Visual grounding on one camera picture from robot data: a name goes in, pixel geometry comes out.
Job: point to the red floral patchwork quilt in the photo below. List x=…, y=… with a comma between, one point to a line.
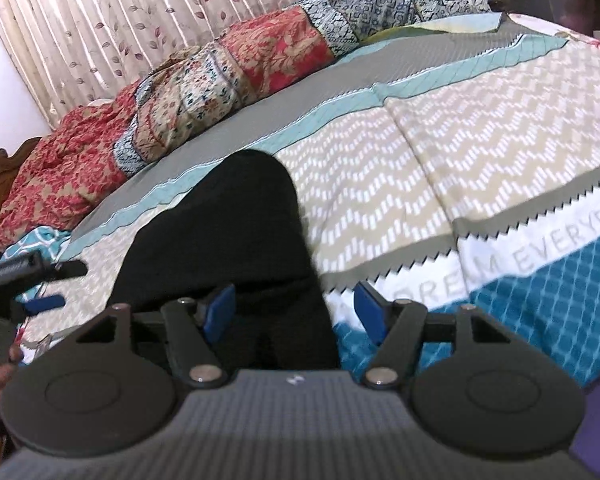
x=190, y=90

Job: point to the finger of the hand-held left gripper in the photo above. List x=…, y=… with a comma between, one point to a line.
x=45, y=304
x=67, y=270

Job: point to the black pants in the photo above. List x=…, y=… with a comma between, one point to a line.
x=220, y=240

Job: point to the carved wooden headboard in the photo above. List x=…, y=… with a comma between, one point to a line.
x=2, y=185

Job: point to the teal white patterned cloth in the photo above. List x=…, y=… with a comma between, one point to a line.
x=40, y=242

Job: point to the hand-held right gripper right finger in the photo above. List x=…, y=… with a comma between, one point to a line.
x=371, y=312

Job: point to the pale yellow-green cloth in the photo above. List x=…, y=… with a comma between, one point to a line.
x=445, y=25

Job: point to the leaf print pleated curtain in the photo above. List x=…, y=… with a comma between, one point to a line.
x=130, y=15

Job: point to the teal beige patterned comforter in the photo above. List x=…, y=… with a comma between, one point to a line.
x=430, y=170

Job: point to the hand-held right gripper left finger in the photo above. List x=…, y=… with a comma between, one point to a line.
x=219, y=315

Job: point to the white red floral sheet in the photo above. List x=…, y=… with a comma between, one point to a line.
x=550, y=27

